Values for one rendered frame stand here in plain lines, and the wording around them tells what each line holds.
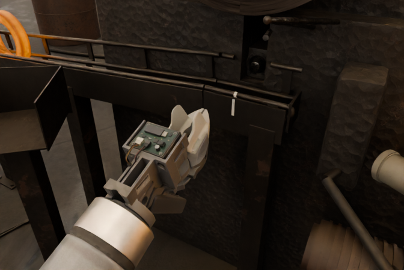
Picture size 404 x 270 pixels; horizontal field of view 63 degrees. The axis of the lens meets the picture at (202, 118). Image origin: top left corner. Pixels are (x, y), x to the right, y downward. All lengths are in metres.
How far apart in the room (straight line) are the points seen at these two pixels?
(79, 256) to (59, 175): 1.34
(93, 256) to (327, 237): 0.44
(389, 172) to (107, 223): 0.45
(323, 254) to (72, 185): 1.22
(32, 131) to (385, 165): 0.75
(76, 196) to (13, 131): 0.73
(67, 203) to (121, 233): 1.17
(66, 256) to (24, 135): 0.51
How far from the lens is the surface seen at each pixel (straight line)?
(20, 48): 1.24
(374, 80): 0.64
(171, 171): 0.43
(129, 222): 0.40
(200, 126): 0.50
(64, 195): 1.61
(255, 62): 0.80
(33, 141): 0.84
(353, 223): 0.67
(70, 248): 0.41
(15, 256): 1.45
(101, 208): 0.41
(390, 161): 0.64
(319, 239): 0.69
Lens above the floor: 1.03
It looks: 31 degrees down
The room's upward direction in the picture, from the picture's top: straight up
